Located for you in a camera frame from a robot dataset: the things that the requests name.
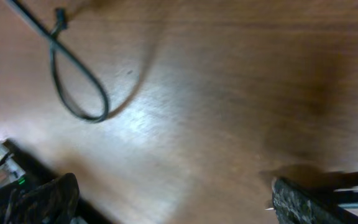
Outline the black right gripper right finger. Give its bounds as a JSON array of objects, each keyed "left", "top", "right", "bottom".
[{"left": 272, "top": 178, "right": 358, "bottom": 224}]

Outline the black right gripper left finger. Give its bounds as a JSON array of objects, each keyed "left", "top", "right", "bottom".
[{"left": 0, "top": 173, "right": 80, "bottom": 223}]

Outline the black cable with gold plug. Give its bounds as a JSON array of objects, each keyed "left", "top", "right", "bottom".
[{"left": 4, "top": 0, "right": 111, "bottom": 124}]

